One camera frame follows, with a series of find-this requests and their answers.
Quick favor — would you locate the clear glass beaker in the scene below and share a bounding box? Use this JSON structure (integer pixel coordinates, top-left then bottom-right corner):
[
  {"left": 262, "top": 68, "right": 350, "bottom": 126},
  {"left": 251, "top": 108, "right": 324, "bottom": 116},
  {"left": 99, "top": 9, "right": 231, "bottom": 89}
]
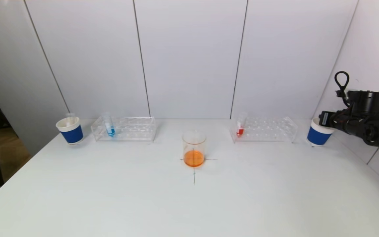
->
[{"left": 182, "top": 130, "right": 207, "bottom": 168}]

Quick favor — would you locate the red pigment test tube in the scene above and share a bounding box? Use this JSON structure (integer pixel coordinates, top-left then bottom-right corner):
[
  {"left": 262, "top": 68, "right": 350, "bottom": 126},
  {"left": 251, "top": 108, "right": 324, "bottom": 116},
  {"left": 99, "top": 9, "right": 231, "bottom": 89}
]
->
[{"left": 236, "top": 113, "right": 247, "bottom": 138}]

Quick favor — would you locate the clear acrylic test tube rack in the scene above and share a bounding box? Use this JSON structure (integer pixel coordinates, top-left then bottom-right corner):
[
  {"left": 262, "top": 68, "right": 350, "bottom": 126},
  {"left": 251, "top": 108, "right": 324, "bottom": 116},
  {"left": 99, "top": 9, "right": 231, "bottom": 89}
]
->
[
  {"left": 91, "top": 116, "right": 157, "bottom": 143},
  {"left": 230, "top": 116, "right": 298, "bottom": 144}
]

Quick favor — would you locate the blue pigment test tube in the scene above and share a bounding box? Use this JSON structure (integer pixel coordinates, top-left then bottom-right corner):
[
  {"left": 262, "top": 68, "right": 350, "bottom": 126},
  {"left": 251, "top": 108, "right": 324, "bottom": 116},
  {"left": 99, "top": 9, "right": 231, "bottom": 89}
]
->
[{"left": 101, "top": 111, "right": 116, "bottom": 138}]

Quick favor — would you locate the blue white paper cup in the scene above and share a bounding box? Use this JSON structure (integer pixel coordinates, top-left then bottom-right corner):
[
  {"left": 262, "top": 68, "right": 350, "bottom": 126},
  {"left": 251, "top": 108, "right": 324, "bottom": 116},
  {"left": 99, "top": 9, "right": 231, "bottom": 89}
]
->
[
  {"left": 56, "top": 116, "right": 84, "bottom": 145},
  {"left": 307, "top": 118, "right": 335, "bottom": 147}
]

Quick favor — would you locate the thin black cable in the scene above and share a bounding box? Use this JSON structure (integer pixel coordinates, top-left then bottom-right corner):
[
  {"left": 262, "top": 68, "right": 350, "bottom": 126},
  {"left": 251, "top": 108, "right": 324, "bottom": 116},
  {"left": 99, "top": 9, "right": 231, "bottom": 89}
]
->
[{"left": 334, "top": 71, "right": 351, "bottom": 106}]

